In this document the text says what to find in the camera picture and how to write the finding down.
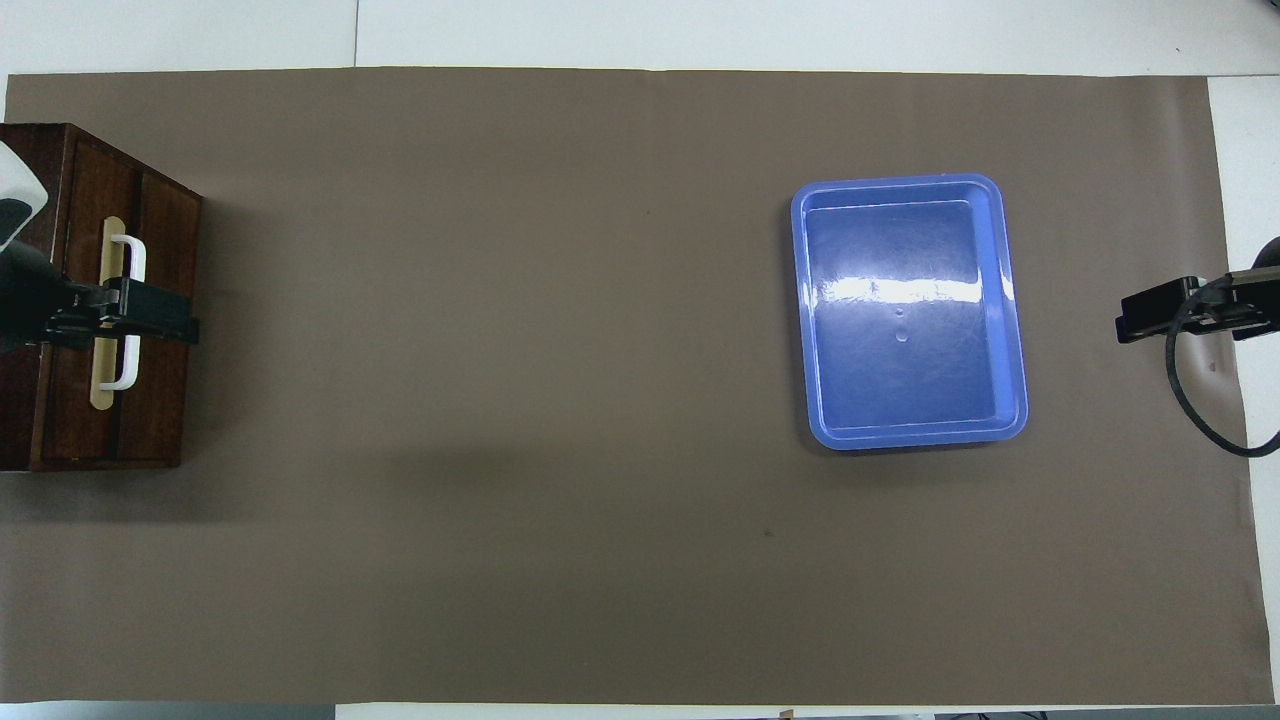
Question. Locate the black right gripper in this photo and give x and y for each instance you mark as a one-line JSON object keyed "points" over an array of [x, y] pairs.
{"points": [[1250, 300]]}

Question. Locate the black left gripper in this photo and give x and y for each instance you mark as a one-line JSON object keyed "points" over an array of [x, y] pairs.
{"points": [[40, 310]]}

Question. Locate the dark wooden drawer cabinet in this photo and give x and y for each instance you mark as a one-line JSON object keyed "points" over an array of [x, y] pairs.
{"points": [[165, 400]]}

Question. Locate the blue plastic tray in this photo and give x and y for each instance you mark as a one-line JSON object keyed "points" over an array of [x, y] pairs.
{"points": [[910, 380]]}

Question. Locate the brown paper table mat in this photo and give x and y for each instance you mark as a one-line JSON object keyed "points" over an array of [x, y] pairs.
{"points": [[600, 500]]}

